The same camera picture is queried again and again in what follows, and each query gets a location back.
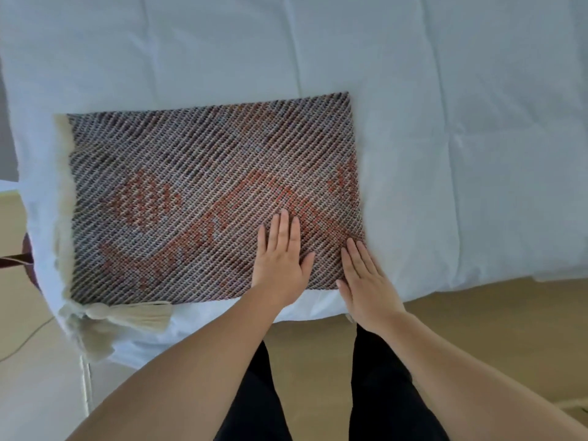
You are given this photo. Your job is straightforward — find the person's right hand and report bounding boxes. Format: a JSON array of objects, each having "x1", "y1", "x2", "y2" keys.
[{"x1": 336, "y1": 237, "x2": 407, "y2": 336}]

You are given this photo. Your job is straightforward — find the person's left hand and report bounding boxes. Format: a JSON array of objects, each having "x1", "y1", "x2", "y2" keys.
[{"x1": 251, "y1": 208, "x2": 317, "y2": 308}]

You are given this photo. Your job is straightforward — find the patterned woven blanket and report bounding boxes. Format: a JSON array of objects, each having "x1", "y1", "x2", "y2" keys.
[{"x1": 54, "y1": 91, "x2": 366, "y2": 363}]

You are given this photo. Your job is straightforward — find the person's left forearm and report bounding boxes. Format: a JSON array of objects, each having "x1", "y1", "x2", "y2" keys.
[{"x1": 66, "y1": 288, "x2": 295, "y2": 441}]

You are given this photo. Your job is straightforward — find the person's right forearm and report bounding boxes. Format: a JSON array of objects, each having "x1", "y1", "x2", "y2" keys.
[{"x1": 367, "y1": 312, "x2": 588, "y2": 441}]

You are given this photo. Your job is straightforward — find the person's black trousers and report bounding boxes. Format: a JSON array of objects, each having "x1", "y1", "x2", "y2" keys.
[{"x1": 216, "y1": 323, "x2": 449, "y2": 441}]

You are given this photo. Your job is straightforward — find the near bed white duvet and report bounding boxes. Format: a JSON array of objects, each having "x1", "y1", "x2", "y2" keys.
[{"x1": 0, "y1": 0, "x2": 588, "y2": 371}]

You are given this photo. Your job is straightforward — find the dark standing fan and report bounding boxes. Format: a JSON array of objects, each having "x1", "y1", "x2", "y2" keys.
[{"x1": 0, "y1": 233, "x2": 37, "y2": 290}]

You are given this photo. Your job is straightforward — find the thin fan power cable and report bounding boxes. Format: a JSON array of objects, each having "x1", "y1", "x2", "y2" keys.
[{"x1": 0, "y1": 316, "x2": 56, "y2": 363}]

